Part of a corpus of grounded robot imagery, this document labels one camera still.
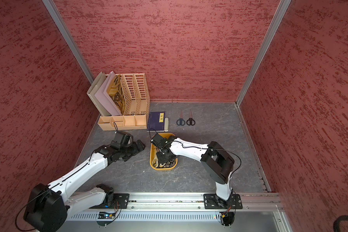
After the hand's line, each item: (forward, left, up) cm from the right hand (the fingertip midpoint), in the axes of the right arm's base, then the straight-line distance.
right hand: (164, 161), depth 85 cm
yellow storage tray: (-2, +6, 0) cm, 6 cm away
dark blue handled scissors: (+33, -11, -4) cm, 35 cm away
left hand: (+4, +14, +6) cm, 16 cm away
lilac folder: (+33, +38, +22) cm, 55 cm away
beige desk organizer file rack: (+50, +26, -2) cm, 56 cm away
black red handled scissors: (+33, -19, -4) cm, 39 cm away
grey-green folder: (+34, +43, +28) cm, 62 cm away
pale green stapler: (+28, 0, 0) cm, 28 cm away
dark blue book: (+33, +8, -2) cm, 34 cm away
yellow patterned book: (+44, +35, +18) cm, 59 cm away
